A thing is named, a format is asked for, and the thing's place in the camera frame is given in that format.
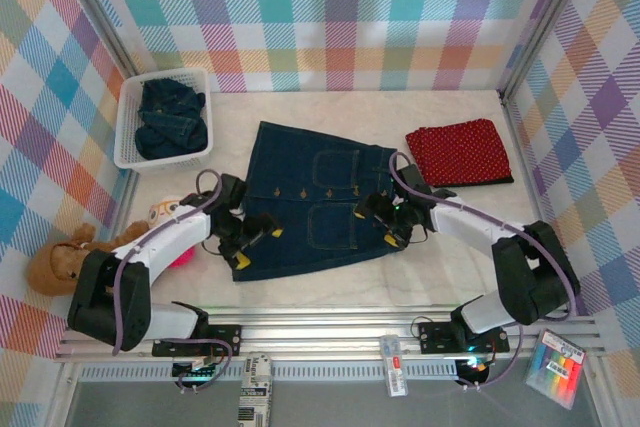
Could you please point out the denim skirt with patch pockets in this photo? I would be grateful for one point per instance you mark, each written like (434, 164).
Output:
(300, 172)

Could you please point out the red white-dotted skirt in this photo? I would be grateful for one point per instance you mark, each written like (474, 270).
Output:
(460, 152)

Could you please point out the black skirt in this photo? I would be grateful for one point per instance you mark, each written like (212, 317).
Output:
(500, 181)

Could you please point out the dark denim skirt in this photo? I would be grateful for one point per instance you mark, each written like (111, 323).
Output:
(170, 127)

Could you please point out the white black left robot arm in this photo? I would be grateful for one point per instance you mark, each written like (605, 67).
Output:
(165, 242)

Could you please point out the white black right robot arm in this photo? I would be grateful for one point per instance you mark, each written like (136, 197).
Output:
(465, 227)

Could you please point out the pink striped plush doll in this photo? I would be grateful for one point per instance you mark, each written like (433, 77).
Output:
(162, 211)

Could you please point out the clear box with red label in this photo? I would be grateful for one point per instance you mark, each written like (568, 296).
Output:
(394, 367)

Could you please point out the newsprint pattern box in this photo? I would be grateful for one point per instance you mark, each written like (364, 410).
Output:
(255, 387)

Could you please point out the white plastic basket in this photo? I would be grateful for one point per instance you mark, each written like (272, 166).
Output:
(125, 112)

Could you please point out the brown teddy bear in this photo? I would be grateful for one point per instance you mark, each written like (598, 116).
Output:
(50, 272)

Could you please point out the rainbow marker pack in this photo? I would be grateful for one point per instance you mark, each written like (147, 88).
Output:
(555, 369)

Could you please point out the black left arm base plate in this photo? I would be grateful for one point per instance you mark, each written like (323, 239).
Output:
(225, 334)

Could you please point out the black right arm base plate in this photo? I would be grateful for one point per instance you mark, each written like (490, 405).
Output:
(435, 334)

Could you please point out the aluminium frame rail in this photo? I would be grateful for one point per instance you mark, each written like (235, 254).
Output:
(325, 332)

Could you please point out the aluminium corner post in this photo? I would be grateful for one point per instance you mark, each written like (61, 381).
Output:
(544, 22)
(106, 22)

